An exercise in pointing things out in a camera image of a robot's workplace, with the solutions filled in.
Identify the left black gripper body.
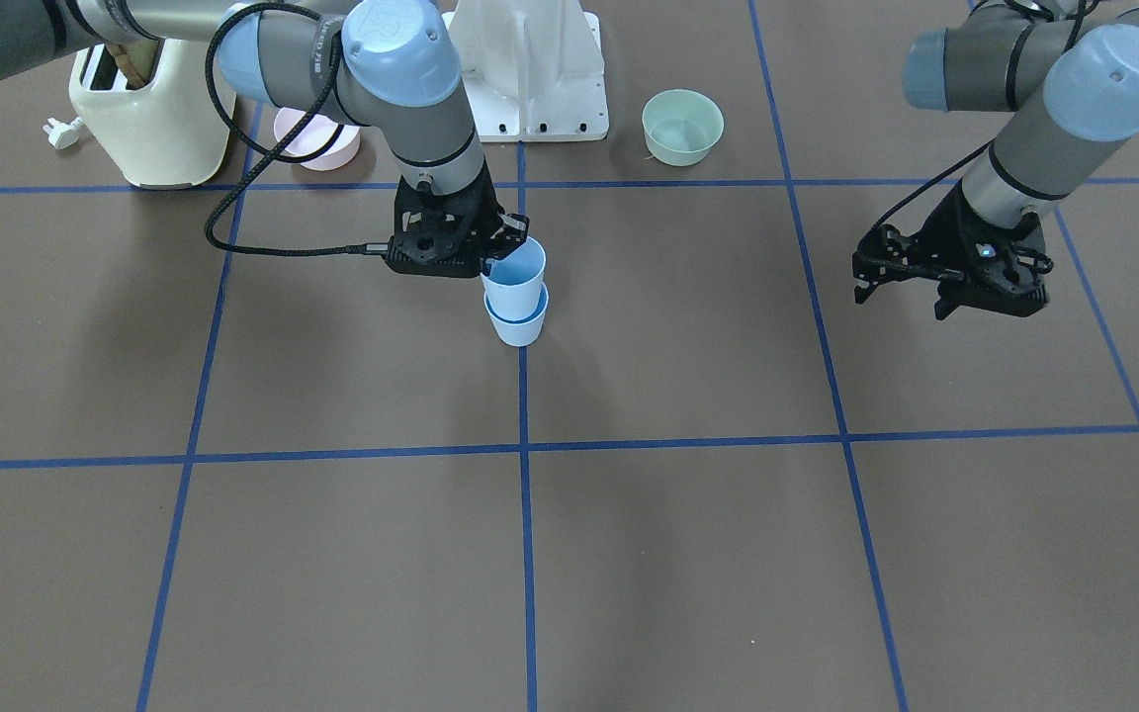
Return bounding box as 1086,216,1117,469
851,188,1054,319

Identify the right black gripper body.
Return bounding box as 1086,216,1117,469
383,165,530,279

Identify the light blue cup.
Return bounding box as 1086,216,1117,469
481,237,546,321
483,285,550,347

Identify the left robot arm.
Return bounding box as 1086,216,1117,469
851,1,1139,319

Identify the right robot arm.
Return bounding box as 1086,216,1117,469
0,1,528,279

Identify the pink bowl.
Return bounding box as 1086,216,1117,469
273,108,362,171

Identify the green bowl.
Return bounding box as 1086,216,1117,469
641,89,726,167

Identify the cream toaster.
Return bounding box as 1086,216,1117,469
68,40,230,190

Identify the toast slice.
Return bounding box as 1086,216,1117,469
105,40,161,90

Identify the white power plug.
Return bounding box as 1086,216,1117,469
44,116,87,150

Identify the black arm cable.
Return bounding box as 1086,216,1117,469
204,2,394,257

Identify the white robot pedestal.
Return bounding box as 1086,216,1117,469
443,1,611,144

